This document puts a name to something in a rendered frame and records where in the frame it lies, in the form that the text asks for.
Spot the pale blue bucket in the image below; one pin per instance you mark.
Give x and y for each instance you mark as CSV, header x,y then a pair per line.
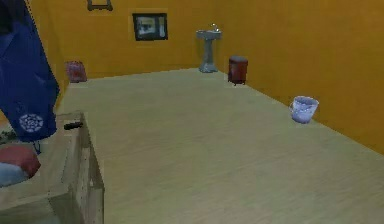
x,y
303,110

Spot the red cushion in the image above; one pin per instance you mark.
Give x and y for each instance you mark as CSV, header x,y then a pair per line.
x,y
20,159

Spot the small black remote control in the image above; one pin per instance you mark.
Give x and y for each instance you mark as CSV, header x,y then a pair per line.
x,y
73,125

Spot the dark frame on wall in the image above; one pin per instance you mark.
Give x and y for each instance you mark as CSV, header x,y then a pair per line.
x,y
99,5

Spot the blue hanging cloth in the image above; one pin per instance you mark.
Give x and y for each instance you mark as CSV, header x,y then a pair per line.
x,y
23,90

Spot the grey pedestal sink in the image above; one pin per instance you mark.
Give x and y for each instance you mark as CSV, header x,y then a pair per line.
x,y
209,46

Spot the dark red bin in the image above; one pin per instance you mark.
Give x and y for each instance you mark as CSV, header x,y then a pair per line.
x,y
237,70

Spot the black framed wall picture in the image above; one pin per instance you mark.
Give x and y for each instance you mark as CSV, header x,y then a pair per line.
x,y
150,26

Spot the pale blue cushion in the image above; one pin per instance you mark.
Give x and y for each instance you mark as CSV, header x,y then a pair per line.
x,y
10,174

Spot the pink red bag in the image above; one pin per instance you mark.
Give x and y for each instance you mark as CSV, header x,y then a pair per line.
x,y
76,71

